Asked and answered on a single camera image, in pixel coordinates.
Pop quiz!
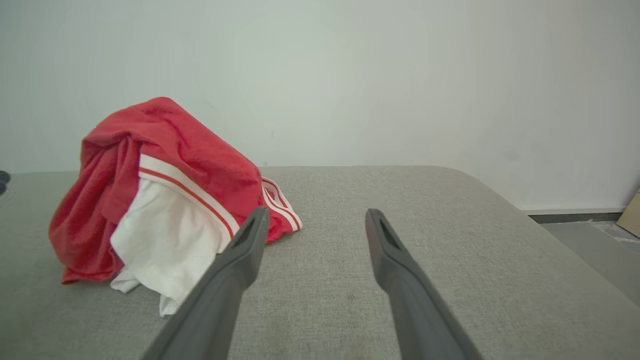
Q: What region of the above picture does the white and black baseboard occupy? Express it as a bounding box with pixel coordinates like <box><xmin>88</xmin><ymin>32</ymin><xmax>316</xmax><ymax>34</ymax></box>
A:
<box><xmin>520</xmin><ymin>206</ymin><xmax>626</xmax><ymax>224</ymax></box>

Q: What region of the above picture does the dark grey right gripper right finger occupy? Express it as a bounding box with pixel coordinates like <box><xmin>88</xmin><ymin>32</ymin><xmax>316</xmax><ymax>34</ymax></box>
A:
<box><xmin>364</xmin><ymin>208</ymin><xmax>484</xmax><ymax>360</ymax></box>

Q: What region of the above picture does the red shirt with white panels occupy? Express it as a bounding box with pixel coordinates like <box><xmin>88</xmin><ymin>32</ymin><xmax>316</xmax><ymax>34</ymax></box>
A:
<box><xmin>48</xmin><ymin>96</ymin><xmax>303</xmax><ymax>317</ymax></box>

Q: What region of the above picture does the brown cardboard piece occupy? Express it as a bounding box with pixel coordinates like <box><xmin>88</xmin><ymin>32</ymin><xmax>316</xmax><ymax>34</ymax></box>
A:
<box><xmin>616</xmin><ymin>189</ymin><xmax>640</xmax><ymax>238</ymax></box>

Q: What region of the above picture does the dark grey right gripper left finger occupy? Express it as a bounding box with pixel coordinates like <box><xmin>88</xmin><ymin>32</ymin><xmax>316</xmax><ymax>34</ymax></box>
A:
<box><xmin>141</xmin><ymin>206</ymin><xmax>271</xmax><ymax>360</ymax></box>

